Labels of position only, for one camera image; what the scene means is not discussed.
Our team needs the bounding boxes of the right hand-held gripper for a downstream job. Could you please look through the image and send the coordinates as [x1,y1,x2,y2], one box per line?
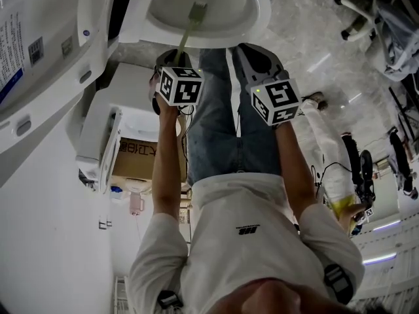
[232,43,301,128]

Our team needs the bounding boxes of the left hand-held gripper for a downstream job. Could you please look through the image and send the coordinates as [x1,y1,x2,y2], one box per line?
[153,48,206,115]

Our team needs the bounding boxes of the green toilet brush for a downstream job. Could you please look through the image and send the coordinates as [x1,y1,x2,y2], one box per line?
[175,1,210,65]

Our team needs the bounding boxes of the white toilet bowl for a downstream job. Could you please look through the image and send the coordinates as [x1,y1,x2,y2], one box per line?
[118,0,272,50]

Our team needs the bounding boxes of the person's left forearm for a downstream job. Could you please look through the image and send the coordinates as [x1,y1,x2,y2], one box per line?
[151,104,185,219]

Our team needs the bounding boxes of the person's right forearm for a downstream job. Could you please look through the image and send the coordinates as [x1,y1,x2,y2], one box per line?
[273,120,321,216]

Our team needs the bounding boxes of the small white toilet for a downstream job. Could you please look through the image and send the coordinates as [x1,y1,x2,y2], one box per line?
[75,62,184,194]

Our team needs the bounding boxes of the white toilet lid with labels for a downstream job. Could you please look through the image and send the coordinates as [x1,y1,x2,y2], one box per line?
[0,0,120,189]

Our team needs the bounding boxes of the person's left hand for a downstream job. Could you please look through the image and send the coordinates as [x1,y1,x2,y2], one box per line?
[149,75,161,106]

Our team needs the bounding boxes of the person's blue jeans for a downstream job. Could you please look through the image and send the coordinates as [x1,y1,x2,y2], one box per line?
[185,46,283,186]

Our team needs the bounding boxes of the brown cardboard box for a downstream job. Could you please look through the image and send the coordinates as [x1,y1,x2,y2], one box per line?
[111,137,189,181]

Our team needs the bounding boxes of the pink plastic cup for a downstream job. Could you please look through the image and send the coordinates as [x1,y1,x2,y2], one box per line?
[128,190,145,216]

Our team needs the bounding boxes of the white office chair with clothes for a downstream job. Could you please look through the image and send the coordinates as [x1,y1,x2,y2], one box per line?
[332,0,419,82]

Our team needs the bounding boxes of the person's white shirt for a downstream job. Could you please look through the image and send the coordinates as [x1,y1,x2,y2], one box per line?
[128,173,366,314]

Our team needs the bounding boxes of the person's chin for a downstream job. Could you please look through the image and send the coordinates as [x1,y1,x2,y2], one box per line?
[209,279,356,314]

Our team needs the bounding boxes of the thin black cable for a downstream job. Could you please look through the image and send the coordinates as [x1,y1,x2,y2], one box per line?
[177,104,195,165]

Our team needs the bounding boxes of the black strap buckle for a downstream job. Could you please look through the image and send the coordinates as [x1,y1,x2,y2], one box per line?
[156,289,185,310]
[323,263,354,303]

